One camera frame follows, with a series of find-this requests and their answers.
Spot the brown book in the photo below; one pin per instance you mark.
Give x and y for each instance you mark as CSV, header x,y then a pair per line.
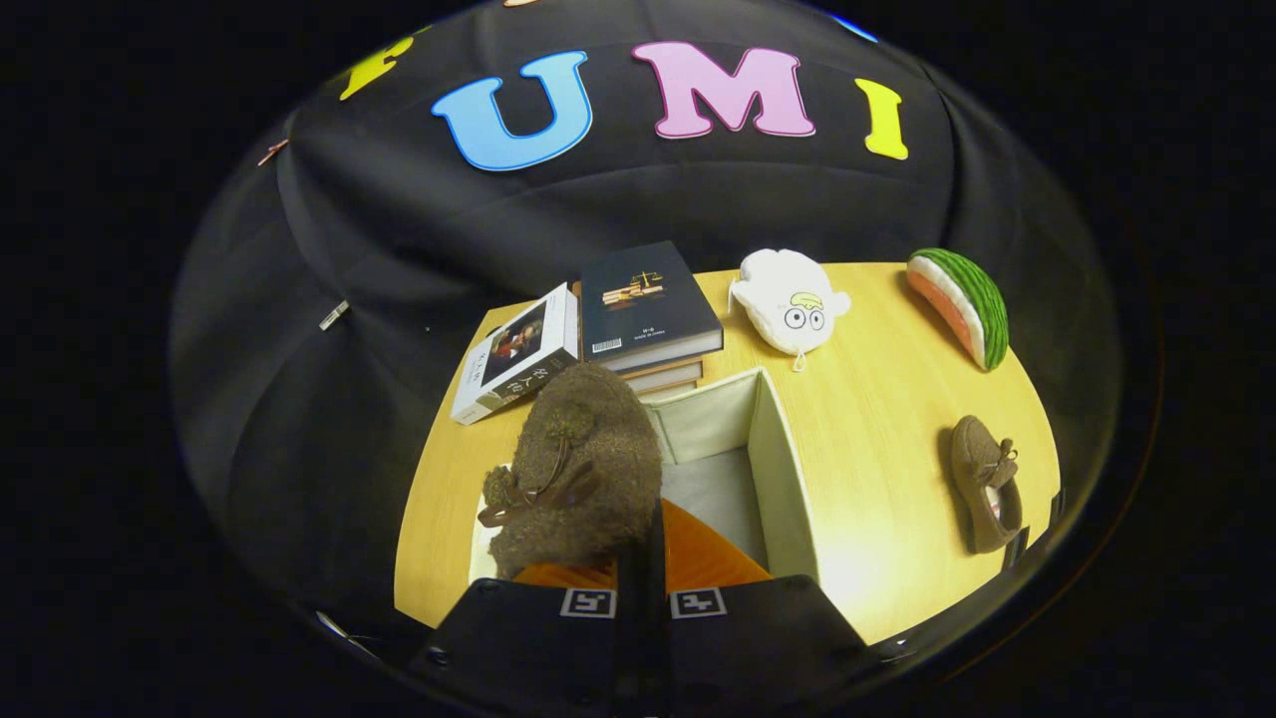
x,y
668,371
670,386

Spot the silver clip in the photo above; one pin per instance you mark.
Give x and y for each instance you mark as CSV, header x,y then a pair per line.
x,y
334,315

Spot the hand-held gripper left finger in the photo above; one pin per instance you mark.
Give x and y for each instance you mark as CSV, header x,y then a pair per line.
x,y
628,648

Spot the fabric storage box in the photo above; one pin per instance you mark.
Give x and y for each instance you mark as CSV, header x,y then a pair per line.
x,y
778,469

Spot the copper clip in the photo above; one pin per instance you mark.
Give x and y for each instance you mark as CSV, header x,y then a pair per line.
x,y
271,152

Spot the white plush toy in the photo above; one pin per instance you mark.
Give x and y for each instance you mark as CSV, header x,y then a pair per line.
x,y
778,299

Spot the white book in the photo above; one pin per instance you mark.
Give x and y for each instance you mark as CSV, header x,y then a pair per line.
x,y
508,359

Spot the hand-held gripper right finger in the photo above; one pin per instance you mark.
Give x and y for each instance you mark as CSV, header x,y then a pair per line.
x,y
655,638

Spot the brown fuzzy shoe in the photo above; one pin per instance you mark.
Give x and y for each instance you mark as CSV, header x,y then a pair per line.
x,y
972,469
588,449

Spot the dark book with scales print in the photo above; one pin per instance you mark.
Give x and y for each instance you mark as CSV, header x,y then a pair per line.
x,y
643,299

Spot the watermelon slice plush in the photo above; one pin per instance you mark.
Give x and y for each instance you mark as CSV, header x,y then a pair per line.
x,y
972,299

